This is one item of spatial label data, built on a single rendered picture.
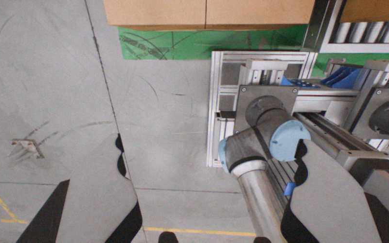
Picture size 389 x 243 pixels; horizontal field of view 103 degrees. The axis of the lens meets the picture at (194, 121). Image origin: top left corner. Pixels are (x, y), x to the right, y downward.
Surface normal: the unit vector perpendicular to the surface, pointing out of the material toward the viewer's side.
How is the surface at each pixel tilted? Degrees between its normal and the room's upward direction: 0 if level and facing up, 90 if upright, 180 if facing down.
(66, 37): 0
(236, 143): 69
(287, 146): 8
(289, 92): 0
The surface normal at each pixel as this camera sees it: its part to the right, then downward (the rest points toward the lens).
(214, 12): -0.05, 0.45
